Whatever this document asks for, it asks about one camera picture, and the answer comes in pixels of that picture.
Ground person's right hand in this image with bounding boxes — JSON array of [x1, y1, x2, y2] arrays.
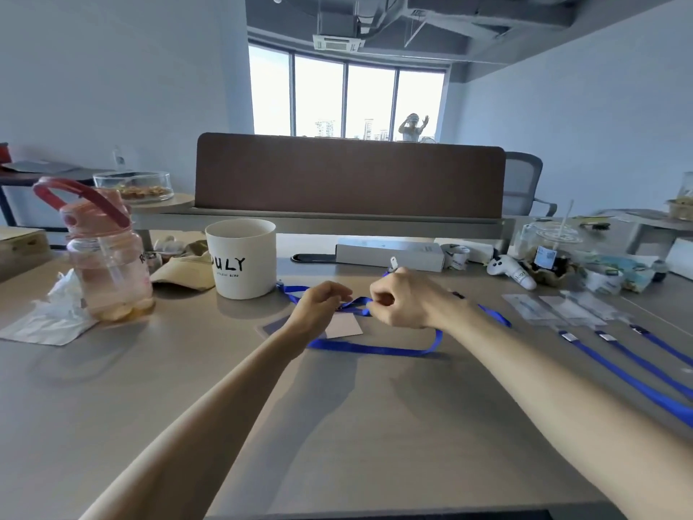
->
[[369, 266, 451, 329]]

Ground person's left hand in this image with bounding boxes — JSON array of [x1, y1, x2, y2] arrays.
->
[[283, 281, 354, 342]]

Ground blue lanyard with metal clip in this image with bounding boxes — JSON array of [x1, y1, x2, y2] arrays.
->
[[276, 256, 513, 358]]

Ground person's right forearm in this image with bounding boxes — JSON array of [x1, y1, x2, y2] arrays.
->
[[425, 300, 693, 520]]

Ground person's left forearm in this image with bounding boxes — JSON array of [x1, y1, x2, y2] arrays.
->
[[78, 327, 326, 520]]

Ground pale pink card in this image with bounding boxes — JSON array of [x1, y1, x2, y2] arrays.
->
[[324, 313, 363, 340]]

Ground long white box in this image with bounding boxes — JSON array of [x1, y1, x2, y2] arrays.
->
[[335, 237, 446, 273]]

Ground white mug with black lettering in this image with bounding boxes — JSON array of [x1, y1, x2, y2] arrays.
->
[[205, 218, 277, 300]]

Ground brown desk partition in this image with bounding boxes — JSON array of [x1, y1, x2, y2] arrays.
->
[[194, 132, 506, 220]]

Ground white game controller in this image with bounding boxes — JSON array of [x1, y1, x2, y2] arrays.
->
[[486, 255, 538, 291]]

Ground clear badge holder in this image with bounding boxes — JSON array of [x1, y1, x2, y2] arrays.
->
[[502, 294, 564, 326], [563, 290, 634, 323], [539, 295, 608, 328]]

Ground beige cap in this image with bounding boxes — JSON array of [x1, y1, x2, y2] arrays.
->
[[150, 240, 217, 292]]

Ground clear plastic drink cup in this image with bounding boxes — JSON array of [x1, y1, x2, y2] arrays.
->
[[523, 200, 584, 277]]

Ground grey mesh office chair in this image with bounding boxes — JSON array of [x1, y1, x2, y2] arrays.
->
[[502, 151, 558, 217]]

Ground round wooden tray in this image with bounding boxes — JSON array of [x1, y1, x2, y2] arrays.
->
[[129, 192, 196, 214]]

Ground glass bowl with snacks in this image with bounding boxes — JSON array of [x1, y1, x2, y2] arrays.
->
[[92, 171, 175, 205]]

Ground light blue packet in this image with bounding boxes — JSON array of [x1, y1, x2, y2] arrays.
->
[[582, 253, 658, 293]]

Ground ceiling air conditioner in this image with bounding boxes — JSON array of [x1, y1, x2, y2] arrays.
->
[[312, 32, 366, 53]]

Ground crumpled white tissue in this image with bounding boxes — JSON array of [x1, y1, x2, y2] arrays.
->
[[0, 269, 99, 346]]

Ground wooden box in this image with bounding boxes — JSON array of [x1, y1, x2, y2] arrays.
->
[[0, 227, 54, 283]]

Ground dark side table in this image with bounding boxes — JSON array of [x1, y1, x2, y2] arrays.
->
[[0, 143, 117, 228]]

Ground window frame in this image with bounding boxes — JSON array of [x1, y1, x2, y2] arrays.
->
[[248, 40, 450, 141]]

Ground pink water bottle red handle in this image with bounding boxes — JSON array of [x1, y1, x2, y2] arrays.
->
[[34, 177, 157, 323]]

